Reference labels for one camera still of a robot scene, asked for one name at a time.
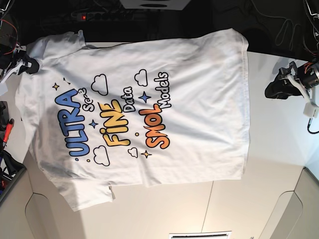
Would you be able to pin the black power strip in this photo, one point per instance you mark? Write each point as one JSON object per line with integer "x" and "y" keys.
{"x": 99, "y": 16}

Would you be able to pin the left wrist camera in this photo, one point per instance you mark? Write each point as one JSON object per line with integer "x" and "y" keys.
{"x": 311, "y": 110}

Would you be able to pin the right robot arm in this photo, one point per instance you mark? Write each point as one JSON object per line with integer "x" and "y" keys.
{"x": 11, "y": 38}

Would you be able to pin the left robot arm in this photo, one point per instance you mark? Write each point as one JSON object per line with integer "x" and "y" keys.
{"x": 296, "y": 81}

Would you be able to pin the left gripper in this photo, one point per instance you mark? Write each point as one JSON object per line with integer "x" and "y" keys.
{"x": 295, "y": 81}

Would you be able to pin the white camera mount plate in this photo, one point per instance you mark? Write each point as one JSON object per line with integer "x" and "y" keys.
{"x": 155, "y": 4}

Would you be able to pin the white printed t-shirt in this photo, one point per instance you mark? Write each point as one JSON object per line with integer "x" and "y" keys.
{"x": 170, "y": 111}

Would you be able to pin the white vent grille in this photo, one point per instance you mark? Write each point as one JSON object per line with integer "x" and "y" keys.
{"x": 212, "y": 235}

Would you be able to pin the orange handled tool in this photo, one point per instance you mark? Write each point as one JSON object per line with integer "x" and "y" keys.
{"x": 7, "y": 132}

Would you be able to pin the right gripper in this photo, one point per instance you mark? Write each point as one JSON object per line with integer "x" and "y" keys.
{"x": 17, "y": 63}

